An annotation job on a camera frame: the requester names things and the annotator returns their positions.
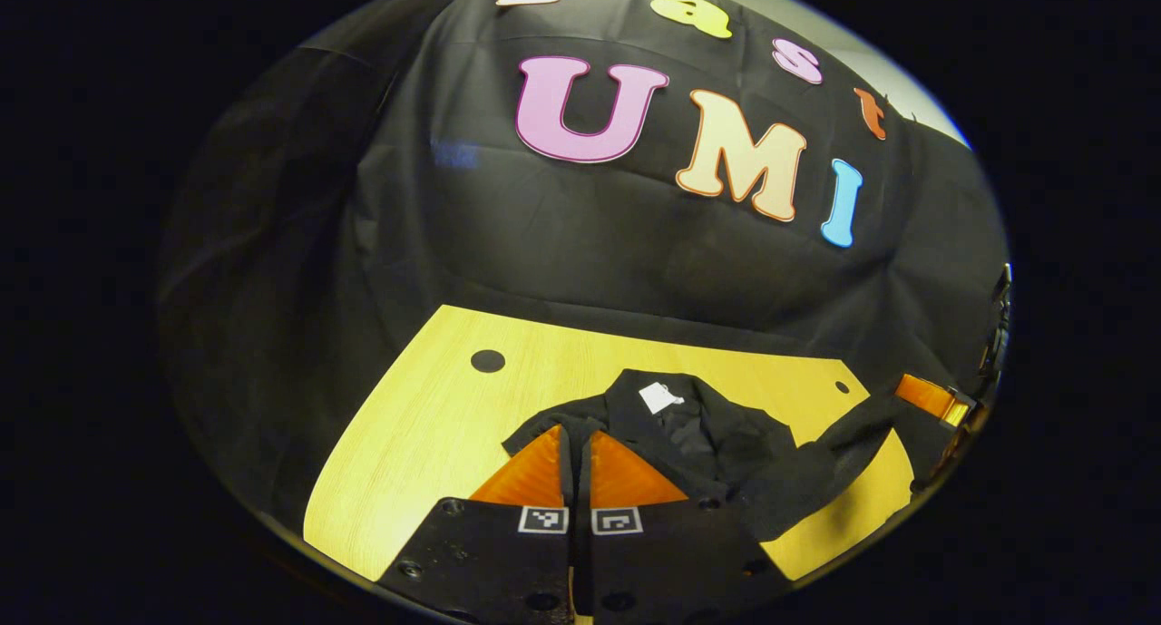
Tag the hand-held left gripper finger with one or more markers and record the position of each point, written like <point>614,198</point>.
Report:
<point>585,471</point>
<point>569,471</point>

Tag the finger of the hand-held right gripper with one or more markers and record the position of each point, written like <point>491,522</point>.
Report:
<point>925,396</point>

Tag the black jacket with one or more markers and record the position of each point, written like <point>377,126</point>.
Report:
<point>707,434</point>

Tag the black backdrop cloth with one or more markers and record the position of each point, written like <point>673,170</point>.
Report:
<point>544,244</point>

